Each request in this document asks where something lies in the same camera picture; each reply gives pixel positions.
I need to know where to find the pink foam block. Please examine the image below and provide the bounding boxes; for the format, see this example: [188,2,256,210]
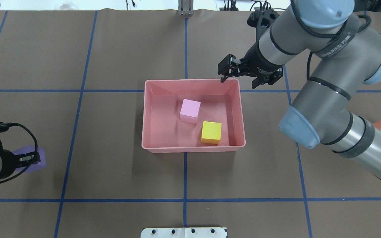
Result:
[180,99,201,124]

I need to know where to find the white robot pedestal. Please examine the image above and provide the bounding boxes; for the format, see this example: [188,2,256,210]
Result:
[140,227,228,238]

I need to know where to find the purple foam block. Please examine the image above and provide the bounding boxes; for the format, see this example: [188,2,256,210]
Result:
[12,145,46,174]

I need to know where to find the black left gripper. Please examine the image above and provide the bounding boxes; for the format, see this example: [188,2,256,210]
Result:
[0,150,41,179]

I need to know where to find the yellow foam block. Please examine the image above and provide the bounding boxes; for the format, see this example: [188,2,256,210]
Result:
[200,121,222,145]

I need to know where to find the pink plastic bin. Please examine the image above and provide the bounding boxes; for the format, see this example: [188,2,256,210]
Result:
[142,79,246,153]

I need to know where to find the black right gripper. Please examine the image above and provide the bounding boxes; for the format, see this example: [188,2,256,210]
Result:
[218,45,284,89]

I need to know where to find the aluminium frame post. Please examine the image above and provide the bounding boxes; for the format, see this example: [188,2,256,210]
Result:
[177,0,194,17]

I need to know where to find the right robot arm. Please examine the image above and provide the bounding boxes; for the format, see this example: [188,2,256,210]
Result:
[218,0,381,179]

